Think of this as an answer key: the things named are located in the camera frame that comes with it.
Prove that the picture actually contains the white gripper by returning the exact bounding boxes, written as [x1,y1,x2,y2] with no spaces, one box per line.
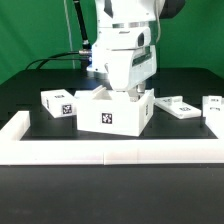
[105,46,157,97]

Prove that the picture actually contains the white cabinet door panel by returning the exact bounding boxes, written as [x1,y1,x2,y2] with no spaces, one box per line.
[154,96,201,119]
[201,95,224,134]

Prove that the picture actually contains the white cabinet body box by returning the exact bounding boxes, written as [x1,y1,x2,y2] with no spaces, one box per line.
[74,85,154,136]

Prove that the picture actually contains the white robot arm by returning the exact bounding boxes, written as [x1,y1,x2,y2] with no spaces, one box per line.
[87,0,186,96]

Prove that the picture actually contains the small white cabinet top block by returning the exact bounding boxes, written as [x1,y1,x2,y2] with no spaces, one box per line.
[41,89,77,118]

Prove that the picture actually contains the black corrugated cable hose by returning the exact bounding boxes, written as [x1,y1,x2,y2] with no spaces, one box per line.
[72,0,92,52]

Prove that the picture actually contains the black table cables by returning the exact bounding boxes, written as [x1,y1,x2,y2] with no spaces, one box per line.
[25,49,93,71]

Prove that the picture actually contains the white U-shaped obstacle frame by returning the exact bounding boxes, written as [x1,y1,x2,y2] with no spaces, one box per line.
[0,111,224,165]

